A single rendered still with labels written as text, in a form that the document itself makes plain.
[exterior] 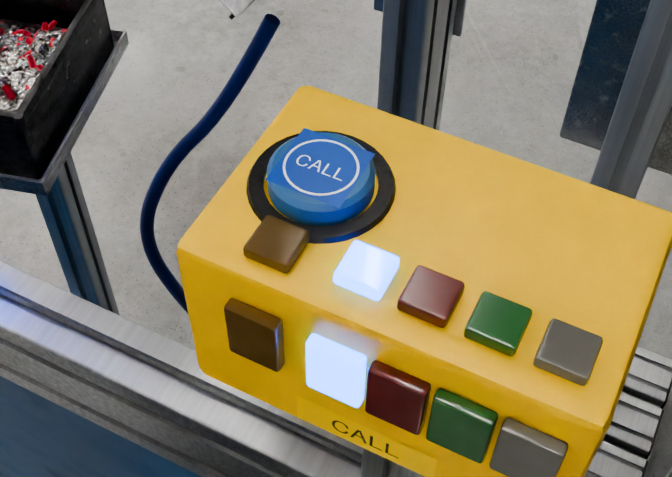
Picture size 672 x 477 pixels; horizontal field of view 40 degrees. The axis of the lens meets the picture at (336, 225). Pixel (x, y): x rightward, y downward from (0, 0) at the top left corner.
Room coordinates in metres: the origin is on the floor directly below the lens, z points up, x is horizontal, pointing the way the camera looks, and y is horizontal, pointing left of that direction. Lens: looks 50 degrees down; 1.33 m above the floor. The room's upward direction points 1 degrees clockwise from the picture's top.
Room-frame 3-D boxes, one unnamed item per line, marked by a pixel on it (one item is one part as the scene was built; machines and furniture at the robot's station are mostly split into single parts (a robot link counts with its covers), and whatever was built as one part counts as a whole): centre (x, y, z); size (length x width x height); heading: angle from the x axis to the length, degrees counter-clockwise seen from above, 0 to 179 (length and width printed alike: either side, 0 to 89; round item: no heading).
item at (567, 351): (0.16, -0.08, 1.08); 0.02 x 0.02 x 0.01; 64
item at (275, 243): (0.20, 0.02, 1.08); 0.02 x 0.02 x 0.01; 64
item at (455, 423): (0.15, -0.04, 1.04); 0.02 x 0.01 x 0.03; 64
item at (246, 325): (0.19, 0.03, 1.04); 0.02 x 0.01 x 0.03; 64
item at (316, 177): (0.23, 0.01, 1.08); 0.04 x 0.04 x 0.02
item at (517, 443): (0.14, -0.07, 1.04); 0.02 x 0.01 x 0.03; 64
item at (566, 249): (0.21, -0.03, 1.02); 0.16 x 0.10 x 0.11; 64
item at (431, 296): (0.18, -0.03, 1.08); 0.02 x 0.02 x 0.01; 64
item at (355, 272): (0.19, -0.01, 1.08); 0.02 x 0.02 x 0.01; 64
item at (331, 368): (0.17, 0.00, 1.04); 0.02 x 0.01 x 0.03; 64
